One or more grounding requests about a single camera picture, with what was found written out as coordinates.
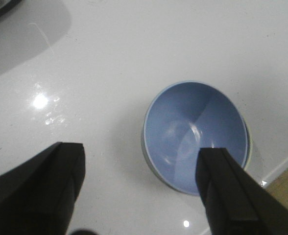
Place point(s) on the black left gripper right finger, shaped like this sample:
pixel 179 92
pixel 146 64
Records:
pixel 234 203

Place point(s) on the blue bowl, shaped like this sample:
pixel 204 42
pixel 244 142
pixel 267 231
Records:
pixel 183 118

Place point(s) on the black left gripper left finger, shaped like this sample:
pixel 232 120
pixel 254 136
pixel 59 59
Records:
pixel 38 196

